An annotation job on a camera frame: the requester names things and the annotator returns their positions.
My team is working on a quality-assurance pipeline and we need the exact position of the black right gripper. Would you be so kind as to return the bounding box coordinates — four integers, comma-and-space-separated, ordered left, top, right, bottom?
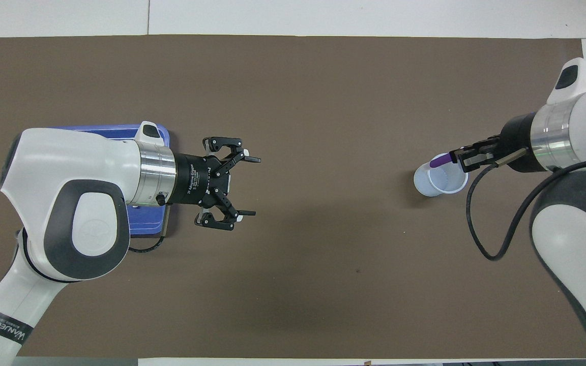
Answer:
448, 113, 543, 172

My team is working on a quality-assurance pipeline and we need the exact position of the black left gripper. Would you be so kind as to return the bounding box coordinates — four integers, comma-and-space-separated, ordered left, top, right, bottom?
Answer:
171, 136, 262, 232

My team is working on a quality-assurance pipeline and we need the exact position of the translucent plastic cup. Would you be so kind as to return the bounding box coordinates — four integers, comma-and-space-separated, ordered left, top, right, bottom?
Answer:
414, 153, 469, 197

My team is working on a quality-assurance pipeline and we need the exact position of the blue plastic tray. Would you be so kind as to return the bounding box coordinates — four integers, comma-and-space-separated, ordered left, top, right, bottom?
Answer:
51, 125, 170, 238

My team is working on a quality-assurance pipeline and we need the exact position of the brown table mat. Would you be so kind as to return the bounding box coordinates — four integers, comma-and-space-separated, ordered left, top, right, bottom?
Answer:
0, 35, 586, 359

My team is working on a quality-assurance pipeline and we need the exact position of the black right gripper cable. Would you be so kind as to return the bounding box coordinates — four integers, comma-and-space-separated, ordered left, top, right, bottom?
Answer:
466, 148, 586, 261

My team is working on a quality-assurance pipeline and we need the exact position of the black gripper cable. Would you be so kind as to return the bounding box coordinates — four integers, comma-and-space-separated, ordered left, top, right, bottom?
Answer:
466, 148, 586, 261
129, 206, 171, 253

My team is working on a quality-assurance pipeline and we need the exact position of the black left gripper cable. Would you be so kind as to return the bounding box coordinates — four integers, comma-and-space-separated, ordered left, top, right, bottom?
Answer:
129, 206, 171, 253

